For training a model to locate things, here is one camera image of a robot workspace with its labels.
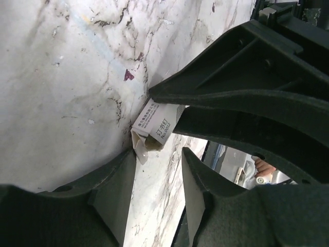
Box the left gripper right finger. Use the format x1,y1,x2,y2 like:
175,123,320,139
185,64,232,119
149,19,328,184

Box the white staple box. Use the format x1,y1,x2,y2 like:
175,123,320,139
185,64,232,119
131,99,186,164

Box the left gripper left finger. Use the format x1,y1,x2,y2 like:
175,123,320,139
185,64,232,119
1,149,135,246

